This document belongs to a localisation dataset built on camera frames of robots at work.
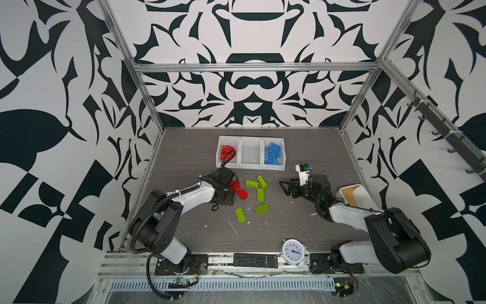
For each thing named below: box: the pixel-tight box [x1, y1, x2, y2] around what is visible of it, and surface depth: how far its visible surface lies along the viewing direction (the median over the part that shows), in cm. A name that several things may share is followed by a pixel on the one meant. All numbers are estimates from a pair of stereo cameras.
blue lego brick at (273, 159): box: [268, 154, 281, 166], surface depth 104 cm
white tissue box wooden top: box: [339, 183, 380, 211], surface depth 88 cm
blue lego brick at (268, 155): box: [263, 145, 273, 165], surface depth 104 cm
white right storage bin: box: [261, 136, 287, 171], surface depth 101 cm
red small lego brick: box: [237, 188, 249, 201], surface depth 93 cm
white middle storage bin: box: [239, 136, 263, 170], surface depth 107 cm
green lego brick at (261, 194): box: [256, 188, 266, 203], surface depth 94 cm
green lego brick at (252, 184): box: [245, 179, 260, 190], surface depth 96 cm
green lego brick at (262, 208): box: [254, 203, 271, 215], surface depth 89 cm
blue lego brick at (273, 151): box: [267, 147, 281, 158], surface depth 107 cm
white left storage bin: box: [215, 135, 242, 170], surface depth 104 cm
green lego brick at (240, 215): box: [234, 207, 247, 223], surface depth 88 cm
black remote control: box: [232, 253, 279, 268], surface depth 76 cm
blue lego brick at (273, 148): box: [265, 141, 282, 154], surface depth 110 cm
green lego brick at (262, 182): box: [256, 174, 268, 190], surface depth 96 cm
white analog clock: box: [282, 238, 311, 268], surface depth 77 cm
